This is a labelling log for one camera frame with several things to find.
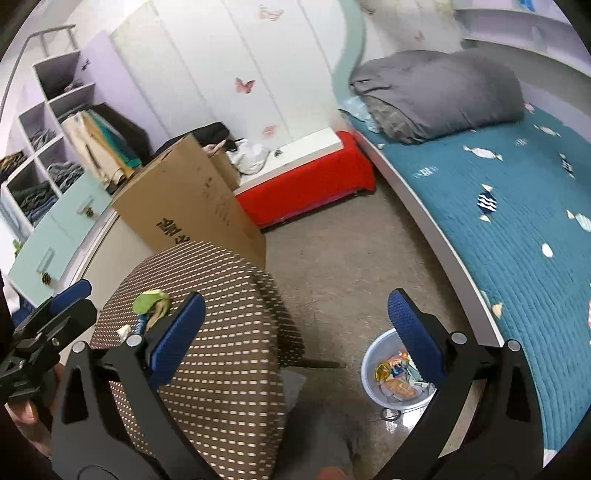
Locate green wrapper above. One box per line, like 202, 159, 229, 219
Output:
132, 289, 171, 335

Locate white trash bin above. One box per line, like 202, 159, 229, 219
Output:
361, 328, 436, 412

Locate person's left hand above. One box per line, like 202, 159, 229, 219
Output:
4, 363, 64, 459

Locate brown patterned chair seat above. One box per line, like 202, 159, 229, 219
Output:
90, 241, 304, 479

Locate hanging clothes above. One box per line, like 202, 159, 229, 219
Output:
60, 103, 151, 193

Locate large cardboard box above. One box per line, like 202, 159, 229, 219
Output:
112, 135, 266, 269

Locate lilac shelf wardrobe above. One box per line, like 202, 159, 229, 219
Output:
1, 32, 168, 306

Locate teal quilted mattress cover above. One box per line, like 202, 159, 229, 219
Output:
353, 105, 590, 451

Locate white plastic bag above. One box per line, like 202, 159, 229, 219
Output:
226, 139, 270, 175

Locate red covered bench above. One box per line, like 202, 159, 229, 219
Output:
236, 131, 376, 229

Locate grey folded duvet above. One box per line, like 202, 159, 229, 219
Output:
349, 49, 525, 144

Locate striped blue pillow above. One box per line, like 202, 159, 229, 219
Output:
339, 95, 383, 134

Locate teal bunk bed frame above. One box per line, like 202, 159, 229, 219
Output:
332, 1, 590, 346

